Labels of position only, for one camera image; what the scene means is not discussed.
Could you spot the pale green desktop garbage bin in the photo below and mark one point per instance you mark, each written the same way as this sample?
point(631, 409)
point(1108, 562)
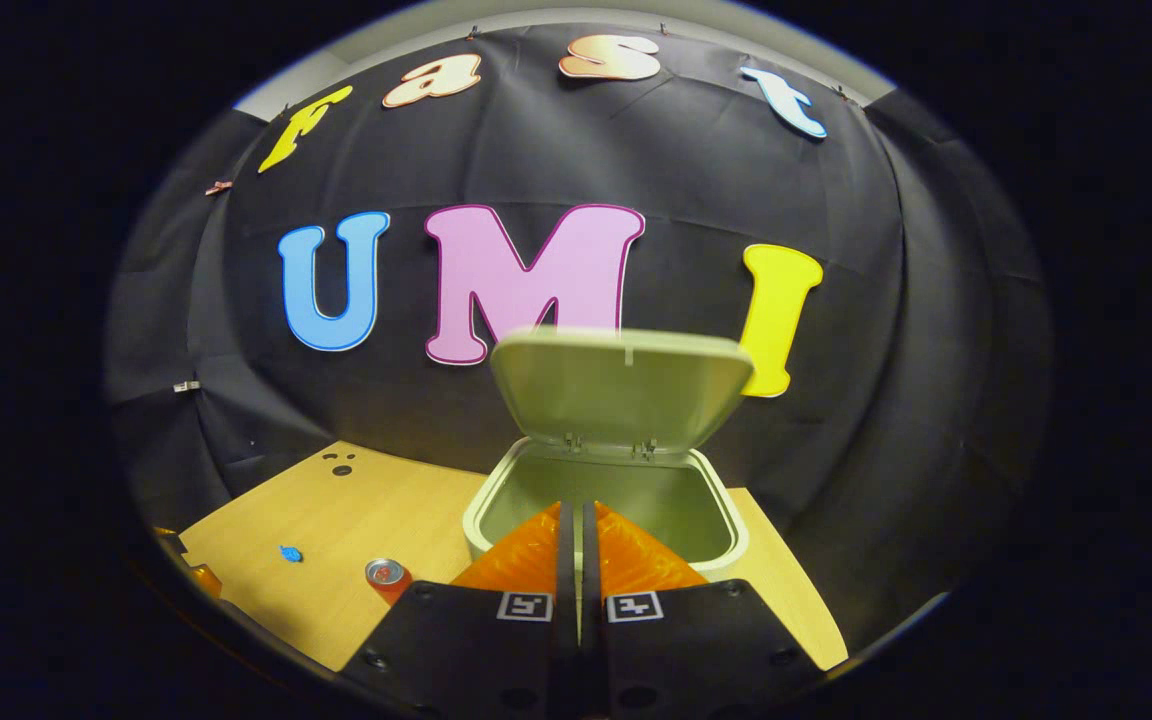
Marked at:
point(626, 390)

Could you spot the copper metal clip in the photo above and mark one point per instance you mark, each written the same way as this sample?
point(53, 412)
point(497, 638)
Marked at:
point(219, 187)

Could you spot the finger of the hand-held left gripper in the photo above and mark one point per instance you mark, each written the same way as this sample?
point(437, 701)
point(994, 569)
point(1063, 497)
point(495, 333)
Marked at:
point(204, 580)
point(169, 540)

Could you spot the black backdrop cloth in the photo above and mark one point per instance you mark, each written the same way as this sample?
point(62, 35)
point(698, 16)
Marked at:
point(636, 160)

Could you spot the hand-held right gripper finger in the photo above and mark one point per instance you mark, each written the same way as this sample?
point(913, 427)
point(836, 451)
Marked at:
point(589, 570)
point(565, 570)

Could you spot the blue paper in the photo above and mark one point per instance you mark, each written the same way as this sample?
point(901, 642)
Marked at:
point(290, 553)

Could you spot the red pop can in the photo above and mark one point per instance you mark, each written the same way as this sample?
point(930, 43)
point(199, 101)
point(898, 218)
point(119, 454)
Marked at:
point(388, 578)

